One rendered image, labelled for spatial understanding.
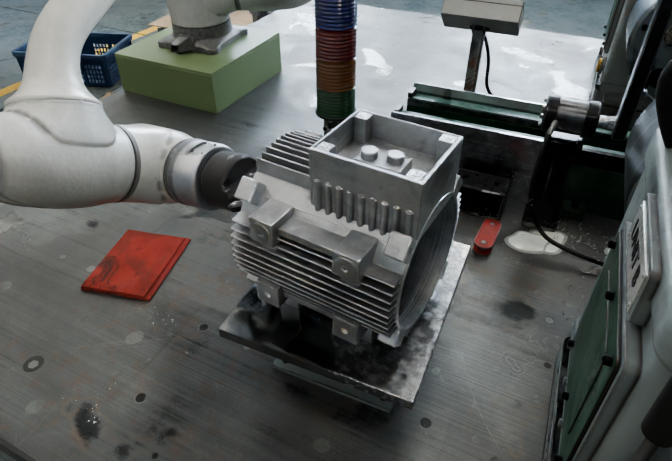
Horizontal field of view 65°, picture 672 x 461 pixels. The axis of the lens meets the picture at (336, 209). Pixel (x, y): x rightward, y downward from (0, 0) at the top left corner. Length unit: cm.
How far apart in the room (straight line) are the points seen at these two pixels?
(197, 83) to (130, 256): 57
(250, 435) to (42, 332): 36
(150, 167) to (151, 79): 78
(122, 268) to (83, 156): 32
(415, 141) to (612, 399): 29
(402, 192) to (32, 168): 38
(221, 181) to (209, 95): 72
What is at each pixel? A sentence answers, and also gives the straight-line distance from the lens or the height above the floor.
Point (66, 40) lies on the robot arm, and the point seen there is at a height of 119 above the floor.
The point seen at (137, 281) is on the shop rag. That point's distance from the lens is 90.
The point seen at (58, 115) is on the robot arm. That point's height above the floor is 114.
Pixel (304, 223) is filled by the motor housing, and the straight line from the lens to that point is 54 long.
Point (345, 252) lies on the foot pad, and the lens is 49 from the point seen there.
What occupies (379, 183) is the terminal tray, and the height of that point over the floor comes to 113.
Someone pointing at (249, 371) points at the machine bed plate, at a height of 80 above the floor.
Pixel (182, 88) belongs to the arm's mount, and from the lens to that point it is 141.
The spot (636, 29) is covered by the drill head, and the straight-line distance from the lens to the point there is 125.
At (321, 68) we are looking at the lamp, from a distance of 78.
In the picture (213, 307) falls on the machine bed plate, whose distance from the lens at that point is 84.
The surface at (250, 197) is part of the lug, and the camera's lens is 56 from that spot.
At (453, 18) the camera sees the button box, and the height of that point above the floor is 104.
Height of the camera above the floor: 140
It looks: 37 degrees down
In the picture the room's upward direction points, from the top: straight up
